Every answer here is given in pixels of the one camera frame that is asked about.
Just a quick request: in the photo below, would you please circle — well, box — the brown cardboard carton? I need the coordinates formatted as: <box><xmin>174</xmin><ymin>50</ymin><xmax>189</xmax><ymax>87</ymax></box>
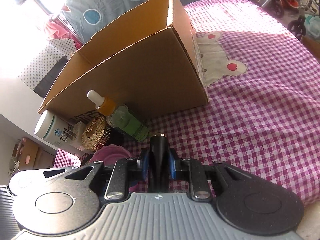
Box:
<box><xmin>14</xmin><ymin>137</ymin><xmax>40</xmax><ymax>173</ymax></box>

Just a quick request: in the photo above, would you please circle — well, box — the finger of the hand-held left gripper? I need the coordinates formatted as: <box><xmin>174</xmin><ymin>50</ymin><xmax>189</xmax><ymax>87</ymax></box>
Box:
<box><xmin>33</xmin><ymin>165</ymin><xmax>80</xmax><ymax>183</ymax></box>

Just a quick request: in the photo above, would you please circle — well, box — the white plastic bottle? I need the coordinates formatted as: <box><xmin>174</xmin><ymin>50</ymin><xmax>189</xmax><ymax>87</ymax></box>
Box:
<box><xmin>34</xmin><ymin>110</ymin><xmax>76</xmax><ymax>149</ymax></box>

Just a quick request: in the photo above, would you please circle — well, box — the silver stroller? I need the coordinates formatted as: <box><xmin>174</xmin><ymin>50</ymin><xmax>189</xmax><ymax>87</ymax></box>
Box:
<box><xmin>260</xmin><ymin>0</ymin><xmax>320</xmax><ymax>38</ymax></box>

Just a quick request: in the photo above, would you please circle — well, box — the pink round container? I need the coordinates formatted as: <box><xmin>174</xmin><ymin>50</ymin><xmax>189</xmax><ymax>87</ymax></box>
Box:
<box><xmin>90</xmin><ymin>143</ymin><xmax>137</xmax><ymax>191</ymax></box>

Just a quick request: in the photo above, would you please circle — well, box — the round gold jar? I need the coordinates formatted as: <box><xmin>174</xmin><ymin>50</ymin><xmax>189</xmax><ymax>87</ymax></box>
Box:
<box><xmin>82</xmin><ymin>113</ymin><xmax>112</xmax><ymax>152</ymax></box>

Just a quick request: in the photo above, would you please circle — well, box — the purple checked bedsheet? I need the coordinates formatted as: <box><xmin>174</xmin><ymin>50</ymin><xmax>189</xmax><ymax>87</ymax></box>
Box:
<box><xmin>54</xmin><ymin>0</ymin><xmax>320</xmax><ymax>206</ymax></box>

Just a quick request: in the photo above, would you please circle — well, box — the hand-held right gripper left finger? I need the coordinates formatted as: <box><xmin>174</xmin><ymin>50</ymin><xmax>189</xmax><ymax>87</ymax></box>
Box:
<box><xmin>65</xmin><ymin>149</ymin><xmax>151</xmax><ymax>201</ymax></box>

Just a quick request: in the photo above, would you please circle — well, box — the white polka-dot cloth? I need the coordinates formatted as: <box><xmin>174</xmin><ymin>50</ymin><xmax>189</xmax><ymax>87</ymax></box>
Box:
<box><xmin>17</xmin><ymin>38</ymin><xmax>76</xmax><ymax>88</ymax></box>

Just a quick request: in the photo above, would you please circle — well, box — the black bottle with gold cap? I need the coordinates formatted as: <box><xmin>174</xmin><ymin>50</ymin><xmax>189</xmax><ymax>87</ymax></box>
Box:
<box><xmin>147</xmin><ymin>133</ymin><xmax>171</xmax><ymax>193</ymax></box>

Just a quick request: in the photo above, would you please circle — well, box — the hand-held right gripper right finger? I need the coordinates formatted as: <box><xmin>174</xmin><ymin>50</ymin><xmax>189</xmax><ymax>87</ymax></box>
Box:
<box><xmin>168</xmin><ymin>148</ymin><xmax>241</xmax><ymax>202</ymax></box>

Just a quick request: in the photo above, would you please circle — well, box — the green dropper bottle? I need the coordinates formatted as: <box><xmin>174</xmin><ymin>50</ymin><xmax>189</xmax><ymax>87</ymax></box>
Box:
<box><xmin>87</xmin><ymin>90</ymin><xmax>150</xmax><ymax>142</ymax></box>

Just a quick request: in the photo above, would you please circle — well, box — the cardboard box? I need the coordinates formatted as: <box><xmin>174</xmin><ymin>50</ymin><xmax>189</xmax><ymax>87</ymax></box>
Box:
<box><xmin>37</xmin><ymin>0</ymin><xmax>209</xmax><ymax>121</ymax></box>

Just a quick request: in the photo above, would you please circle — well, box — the blue patterned pillow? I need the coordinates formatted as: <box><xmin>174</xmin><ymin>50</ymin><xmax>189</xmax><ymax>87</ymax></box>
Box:
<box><xmin>59</xmin><ymin>0</ymin><xmax>233</xmax><ymax>51</ymax></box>

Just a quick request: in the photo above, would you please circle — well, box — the dark wooden panel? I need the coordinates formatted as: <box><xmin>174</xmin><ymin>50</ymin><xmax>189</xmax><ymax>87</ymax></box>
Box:
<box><xmin>33</xmin><ymin>54</ymin><xmax>68</xmax><ymax>98</ymax></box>

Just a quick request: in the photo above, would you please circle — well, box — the small beige box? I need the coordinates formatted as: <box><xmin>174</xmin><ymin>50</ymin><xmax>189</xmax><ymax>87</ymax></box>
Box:
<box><xmin>69</xmin><ymin>121</ymin><xmax>88</xmax><ymax>157</ymax></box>

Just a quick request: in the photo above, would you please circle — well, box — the pink cloth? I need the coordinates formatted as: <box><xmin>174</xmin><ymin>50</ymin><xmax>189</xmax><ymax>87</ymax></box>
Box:
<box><xmin>43</xmin><ymin>13</ymin><xmax>81</xmax><ymax>48</ymax></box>

